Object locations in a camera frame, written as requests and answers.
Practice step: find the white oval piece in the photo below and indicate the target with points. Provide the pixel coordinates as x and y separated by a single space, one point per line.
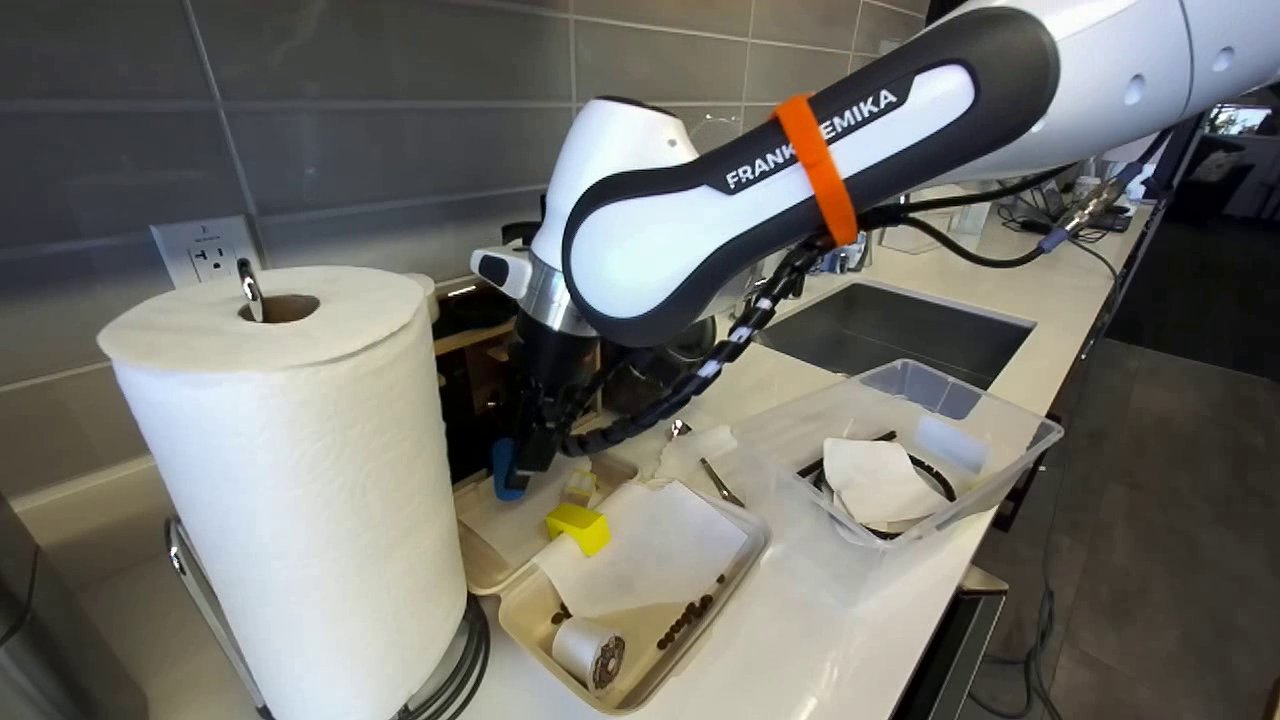
949 441

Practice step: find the metal paper towel holder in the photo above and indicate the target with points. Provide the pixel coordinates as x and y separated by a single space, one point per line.
463 664

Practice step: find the thin metal utensil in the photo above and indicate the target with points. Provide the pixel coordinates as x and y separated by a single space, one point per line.
722 482

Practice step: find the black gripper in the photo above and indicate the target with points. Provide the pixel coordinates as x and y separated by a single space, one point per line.
555 384

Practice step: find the white paper napkin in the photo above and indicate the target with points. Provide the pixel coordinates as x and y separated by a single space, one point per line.
882 482

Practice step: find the dark countertop appliance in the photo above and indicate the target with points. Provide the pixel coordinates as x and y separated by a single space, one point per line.
464 400

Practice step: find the small white roll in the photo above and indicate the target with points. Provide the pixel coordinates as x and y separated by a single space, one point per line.
586 648

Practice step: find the white paper towel roll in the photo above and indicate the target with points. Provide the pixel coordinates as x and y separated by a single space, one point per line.
292 507

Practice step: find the black cooktop panel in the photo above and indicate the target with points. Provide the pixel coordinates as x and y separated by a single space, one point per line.
882 326

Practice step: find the clear plastic lunchbox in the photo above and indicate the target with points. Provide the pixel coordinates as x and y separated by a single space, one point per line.
785 447

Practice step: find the white wall outlet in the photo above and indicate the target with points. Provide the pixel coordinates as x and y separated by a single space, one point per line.
203 255

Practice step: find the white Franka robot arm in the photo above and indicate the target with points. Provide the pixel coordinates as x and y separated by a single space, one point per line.
667 227

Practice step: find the black under-counter frame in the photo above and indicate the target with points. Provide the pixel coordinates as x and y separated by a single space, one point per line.
953 655

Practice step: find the blue cylinder block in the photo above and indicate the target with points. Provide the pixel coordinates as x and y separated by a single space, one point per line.
510 470

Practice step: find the white folded napkin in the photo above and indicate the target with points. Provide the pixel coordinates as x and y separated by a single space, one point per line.
667 547

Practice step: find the beige takeaway pack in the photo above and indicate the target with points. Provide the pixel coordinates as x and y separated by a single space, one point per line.
485 532

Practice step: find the small yellow block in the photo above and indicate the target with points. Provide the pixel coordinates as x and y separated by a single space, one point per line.
582 531

